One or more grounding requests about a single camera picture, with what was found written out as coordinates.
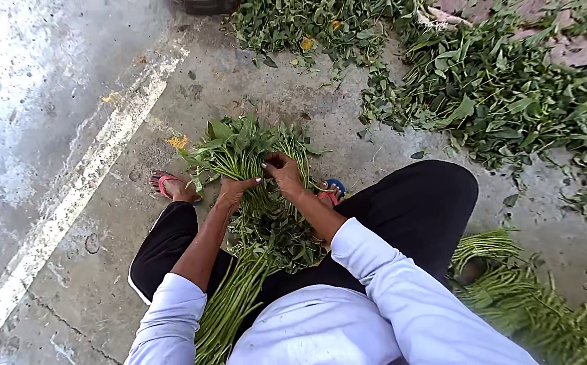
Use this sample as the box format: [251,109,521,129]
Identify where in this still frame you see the person's left hand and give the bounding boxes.
[217,176,263,210]

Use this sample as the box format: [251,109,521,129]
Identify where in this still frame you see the person's right hand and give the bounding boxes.
[261,151,305,201]

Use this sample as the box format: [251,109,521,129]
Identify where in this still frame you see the leafy green stem bunch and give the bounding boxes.
[181,115,279,219]

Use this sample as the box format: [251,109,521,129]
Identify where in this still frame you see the person's left forearm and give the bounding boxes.
[124,199,239,365]

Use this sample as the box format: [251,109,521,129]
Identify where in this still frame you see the person's right forearm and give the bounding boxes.
[290,189,540,365]

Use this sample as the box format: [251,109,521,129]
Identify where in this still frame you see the small thin-stemmed greens bunch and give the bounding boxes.
[271,124,331,203]

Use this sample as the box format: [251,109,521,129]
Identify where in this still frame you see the heap of dark green leaves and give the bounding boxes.
[226,195,327,274]

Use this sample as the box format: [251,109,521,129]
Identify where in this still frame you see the bundle of long green stems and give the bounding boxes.
[194,245,277,365]

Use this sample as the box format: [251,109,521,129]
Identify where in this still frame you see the pile of green leaves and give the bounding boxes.
[228,0,400,88]

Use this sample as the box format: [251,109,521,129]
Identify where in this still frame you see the person's legs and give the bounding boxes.
[127,160,480,350]

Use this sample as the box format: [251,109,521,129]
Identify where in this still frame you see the person's body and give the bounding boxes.
[226,284,410,365]

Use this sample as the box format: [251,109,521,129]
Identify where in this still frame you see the black round object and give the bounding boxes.
[173,0,241,15]

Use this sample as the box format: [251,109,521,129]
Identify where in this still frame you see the large pile of leafy greens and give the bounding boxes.
[358,0,587,222]

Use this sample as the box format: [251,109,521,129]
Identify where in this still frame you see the row of green stem bundles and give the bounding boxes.
[448,228,587,365]

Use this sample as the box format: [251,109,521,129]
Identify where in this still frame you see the pale pink cloth sheet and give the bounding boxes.
[427,0,587,67]

